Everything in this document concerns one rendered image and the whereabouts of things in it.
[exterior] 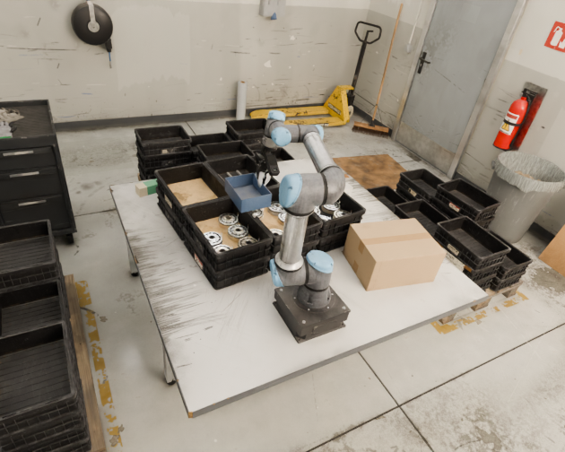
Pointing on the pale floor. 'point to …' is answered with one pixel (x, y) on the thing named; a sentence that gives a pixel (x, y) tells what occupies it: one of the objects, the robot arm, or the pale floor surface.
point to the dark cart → (26, 169)
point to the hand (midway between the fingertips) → (262, 186)
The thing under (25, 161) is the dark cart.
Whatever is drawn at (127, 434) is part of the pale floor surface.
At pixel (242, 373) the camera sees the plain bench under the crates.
